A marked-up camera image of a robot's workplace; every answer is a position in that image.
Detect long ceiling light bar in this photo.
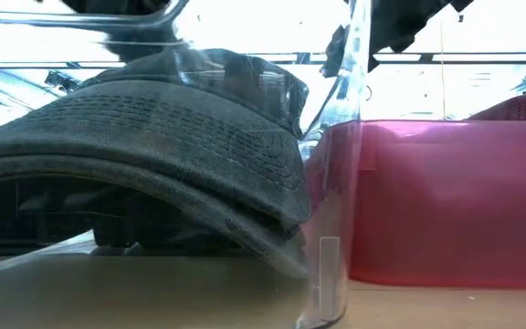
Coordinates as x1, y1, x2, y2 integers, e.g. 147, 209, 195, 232
372, 51, 526, 65

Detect pink plastic bin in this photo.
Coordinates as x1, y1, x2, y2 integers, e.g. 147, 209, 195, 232
302, 118, 526, 292

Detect maroon cap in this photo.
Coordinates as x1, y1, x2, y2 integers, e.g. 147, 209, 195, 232
467, 89, 526, 122

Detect clear plastic bin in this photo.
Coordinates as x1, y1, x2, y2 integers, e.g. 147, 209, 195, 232
0, 0, 374, 329

